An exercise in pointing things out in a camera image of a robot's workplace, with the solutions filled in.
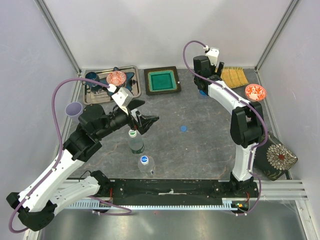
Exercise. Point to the blue cap small bottle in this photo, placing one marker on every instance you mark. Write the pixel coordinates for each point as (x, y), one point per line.
(146, 165)

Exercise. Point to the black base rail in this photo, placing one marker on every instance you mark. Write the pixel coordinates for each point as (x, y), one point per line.
(174, 191)

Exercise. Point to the metal tray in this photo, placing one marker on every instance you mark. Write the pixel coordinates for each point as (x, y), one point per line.
(102, 95)

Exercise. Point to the purple plastic cup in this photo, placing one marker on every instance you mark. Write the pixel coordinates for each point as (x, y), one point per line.
(74, 109)

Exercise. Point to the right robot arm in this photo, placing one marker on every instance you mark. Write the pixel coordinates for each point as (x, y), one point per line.
(247, 127)

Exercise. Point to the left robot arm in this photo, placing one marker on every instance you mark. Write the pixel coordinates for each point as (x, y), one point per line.
(38, 204)

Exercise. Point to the yellow bamboo pattern plate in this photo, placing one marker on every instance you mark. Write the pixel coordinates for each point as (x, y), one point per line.
(234, 77)

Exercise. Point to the white cable duct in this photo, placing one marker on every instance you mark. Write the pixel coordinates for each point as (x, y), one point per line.
(92, 204)

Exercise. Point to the blue star shaped dish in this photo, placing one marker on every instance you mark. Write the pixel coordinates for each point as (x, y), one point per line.
(130, 82)

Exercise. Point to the dark blue mug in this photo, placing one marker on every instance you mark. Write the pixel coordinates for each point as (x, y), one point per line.
(94, 77)

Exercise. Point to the green square plate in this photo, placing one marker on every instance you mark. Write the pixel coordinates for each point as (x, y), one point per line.
(161, 80)

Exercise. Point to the dark floral square plate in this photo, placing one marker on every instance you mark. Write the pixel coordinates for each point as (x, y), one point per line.
(273, 158)

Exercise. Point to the green label plastic bottle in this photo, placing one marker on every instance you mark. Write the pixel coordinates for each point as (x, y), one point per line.
(135, 141)

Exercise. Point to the orange white floral bowl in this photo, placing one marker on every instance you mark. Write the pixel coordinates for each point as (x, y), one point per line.
(255, 92)

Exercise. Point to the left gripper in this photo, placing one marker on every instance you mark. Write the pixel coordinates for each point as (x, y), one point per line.
(145, 121)

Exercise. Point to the blue label plastic bottle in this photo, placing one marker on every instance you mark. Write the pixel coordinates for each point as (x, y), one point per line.
(203, 93)

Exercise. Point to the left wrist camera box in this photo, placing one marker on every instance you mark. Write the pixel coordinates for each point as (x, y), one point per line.
(121, 96)

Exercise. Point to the red patterned bowl on tray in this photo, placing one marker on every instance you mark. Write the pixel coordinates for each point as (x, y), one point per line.
(117, 78)

